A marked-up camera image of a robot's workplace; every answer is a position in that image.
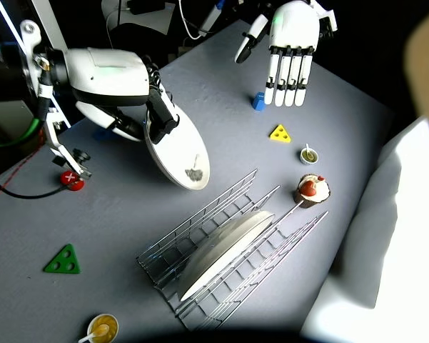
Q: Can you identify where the green triangle block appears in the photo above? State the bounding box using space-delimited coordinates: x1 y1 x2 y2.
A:
44 244 82 275

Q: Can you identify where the white usb adapter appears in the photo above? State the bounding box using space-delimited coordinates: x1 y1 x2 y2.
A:
199 0 225 34

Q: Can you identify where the blue triangle block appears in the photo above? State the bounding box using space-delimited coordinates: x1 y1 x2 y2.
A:
91 127 117 141

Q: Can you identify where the yellow cup with white spoon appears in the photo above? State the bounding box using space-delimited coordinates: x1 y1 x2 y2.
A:
77 313 120 343

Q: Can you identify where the blue hexagonal block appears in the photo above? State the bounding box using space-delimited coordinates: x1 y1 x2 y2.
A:
251 91 267 112

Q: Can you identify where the silver wire dish rack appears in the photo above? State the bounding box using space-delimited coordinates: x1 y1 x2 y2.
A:
135 169 330 332

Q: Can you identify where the tan blurry object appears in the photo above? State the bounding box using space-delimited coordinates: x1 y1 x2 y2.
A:
403 0 429 161

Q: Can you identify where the silver aluminium frame post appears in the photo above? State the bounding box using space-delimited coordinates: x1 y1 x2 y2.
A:
0 0 72 129

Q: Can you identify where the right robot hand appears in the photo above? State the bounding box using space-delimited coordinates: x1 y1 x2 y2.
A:
64 47 182 144

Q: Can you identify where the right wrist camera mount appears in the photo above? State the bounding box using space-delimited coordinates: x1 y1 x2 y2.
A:
42 106 93 179

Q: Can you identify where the red cylinder with white cross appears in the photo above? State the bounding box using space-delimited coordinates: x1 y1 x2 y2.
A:
59 170 86 192

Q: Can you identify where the white plate with leaf print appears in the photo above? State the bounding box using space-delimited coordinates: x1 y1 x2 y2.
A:
143 103 211 192
177 209 276 302

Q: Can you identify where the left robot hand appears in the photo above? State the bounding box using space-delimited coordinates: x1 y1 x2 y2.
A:
233 0 339 108

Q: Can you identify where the red wire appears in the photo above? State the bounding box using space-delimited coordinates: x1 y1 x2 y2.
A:
0 148 40 204

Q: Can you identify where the green cable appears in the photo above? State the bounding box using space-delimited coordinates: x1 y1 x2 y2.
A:
0 106 46 149

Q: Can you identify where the small green sauce cup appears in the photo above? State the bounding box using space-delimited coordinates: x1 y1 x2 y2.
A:
299 143 320 166

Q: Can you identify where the yellow triangle block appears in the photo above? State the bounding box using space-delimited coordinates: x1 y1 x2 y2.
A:
269 124 293 144

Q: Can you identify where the black cable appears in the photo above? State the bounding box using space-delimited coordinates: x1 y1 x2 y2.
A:
0 178 72 200

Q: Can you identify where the toy cupcake with strawberry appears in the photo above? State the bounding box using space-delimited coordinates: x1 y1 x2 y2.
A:
293 174 332 209

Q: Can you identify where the white cable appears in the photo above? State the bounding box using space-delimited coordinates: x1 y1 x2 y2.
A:
178 0 208 40

